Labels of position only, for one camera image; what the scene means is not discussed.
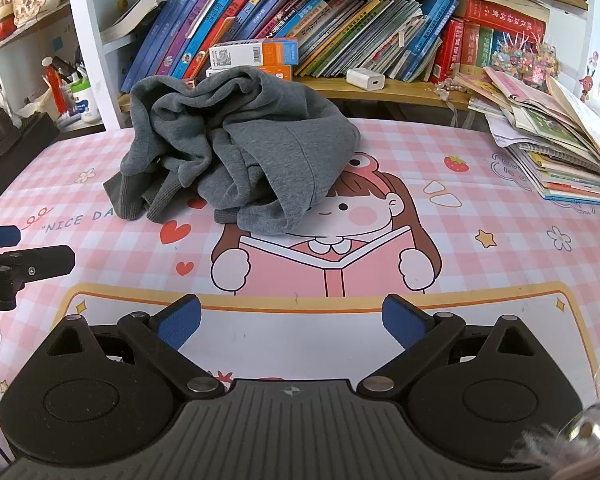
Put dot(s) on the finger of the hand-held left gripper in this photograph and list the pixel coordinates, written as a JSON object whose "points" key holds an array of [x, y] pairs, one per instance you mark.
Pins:
{"points": [[0, 236], [40, 260]]}

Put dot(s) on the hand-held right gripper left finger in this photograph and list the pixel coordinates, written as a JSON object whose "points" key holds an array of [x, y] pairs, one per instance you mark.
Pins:
{"points": [[180, 322]]}

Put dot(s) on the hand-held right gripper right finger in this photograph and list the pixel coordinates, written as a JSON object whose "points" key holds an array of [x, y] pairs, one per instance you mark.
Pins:
{"points": [[402, 320]]}

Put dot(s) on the grey fleece garment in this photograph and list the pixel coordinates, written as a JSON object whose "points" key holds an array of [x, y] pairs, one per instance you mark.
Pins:
{"points": [[260, 145]]}

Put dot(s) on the black rectangular object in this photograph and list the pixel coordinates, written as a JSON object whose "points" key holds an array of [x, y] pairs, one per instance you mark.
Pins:
{"points": [[25, 145]]}

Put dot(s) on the pink checked desk mat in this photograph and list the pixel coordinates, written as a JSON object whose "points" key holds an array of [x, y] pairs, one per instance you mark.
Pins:
{"points": [[480, 220]]}

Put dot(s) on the white jar green lid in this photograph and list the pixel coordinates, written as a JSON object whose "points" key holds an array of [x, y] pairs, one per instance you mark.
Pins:
{"points": [[83, 105]]}

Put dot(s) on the pile of booklets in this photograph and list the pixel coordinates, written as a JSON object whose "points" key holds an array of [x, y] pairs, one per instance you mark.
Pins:
{"points": [[555, 160]]}

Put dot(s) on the fluffy grey sleeve cuff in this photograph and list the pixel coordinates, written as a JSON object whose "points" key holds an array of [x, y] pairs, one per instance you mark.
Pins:
{"points": [[580, 455]]}

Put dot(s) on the wooden bookshelf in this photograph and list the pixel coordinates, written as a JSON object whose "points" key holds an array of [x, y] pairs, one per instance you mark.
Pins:
{"points": [[410, 94]]}

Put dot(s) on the white shelving unit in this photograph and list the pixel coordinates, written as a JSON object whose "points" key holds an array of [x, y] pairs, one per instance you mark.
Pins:
{"points": [[87, 25]]}

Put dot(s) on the white charger plug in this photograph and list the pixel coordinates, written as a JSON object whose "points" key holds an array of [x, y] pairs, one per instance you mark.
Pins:
{"points": [[365, 77]]}

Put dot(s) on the white paperback book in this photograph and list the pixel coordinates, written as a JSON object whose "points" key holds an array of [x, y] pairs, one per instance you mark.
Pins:
{"points": [[130, 15]]}

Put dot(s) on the orange white carton box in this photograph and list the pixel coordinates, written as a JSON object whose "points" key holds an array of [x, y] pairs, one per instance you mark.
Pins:
{"points": [[280, 72], [240, 55]]}

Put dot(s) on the red hardcover book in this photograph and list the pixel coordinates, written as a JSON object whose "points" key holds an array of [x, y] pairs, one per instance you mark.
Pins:
{"points": [[447, 50]]}

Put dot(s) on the glitter hair accessories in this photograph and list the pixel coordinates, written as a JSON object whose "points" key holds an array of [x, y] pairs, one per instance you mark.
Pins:
{"points": [[525, 60]]}

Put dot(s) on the row of colourful books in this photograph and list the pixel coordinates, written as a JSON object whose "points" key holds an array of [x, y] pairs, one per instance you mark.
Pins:
{"points": [[330, 25]]}

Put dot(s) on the thick red dictionary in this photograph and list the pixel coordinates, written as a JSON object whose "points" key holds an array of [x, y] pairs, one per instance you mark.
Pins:
{"points": [[505, 15]]}

